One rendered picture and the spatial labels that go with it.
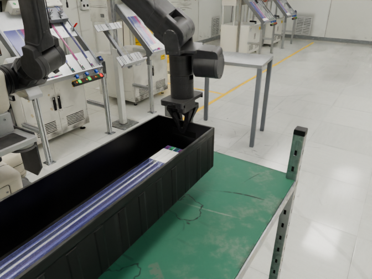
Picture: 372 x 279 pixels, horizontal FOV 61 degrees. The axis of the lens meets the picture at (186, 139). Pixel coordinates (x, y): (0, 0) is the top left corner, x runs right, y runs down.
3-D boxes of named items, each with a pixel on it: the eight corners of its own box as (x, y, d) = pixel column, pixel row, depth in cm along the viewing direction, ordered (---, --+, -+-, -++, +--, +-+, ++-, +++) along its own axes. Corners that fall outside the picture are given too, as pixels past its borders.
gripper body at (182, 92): (203, 98, 81) (203, 70, 78) (182, 111, 73) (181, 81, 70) (182, 94, 84) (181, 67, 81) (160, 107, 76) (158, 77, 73)
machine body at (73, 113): (90, 127, 347) (82, 72, 319) (32, 153, 295) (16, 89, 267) (53, 115, 379) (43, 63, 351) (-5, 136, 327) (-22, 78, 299)
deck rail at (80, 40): (100, 70, 303) (103, 66, 299) (98, 70, 302) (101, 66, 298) (57, 11, 305) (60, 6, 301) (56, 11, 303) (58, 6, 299)
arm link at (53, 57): (31, 54, 97) (18, 61, 93) (44, 36, 90) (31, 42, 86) (53, 78, 99) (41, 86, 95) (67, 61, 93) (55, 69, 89)
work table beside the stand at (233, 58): (253, 147, 305) (262, 65, 269) (188, 134, 332) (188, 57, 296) (264, 130, 341) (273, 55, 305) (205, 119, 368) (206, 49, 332)
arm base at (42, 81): (32, 60, 104) (-4, 67, 95) (41, 47, 98) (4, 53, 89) (46, 83, 104) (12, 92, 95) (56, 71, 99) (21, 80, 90)
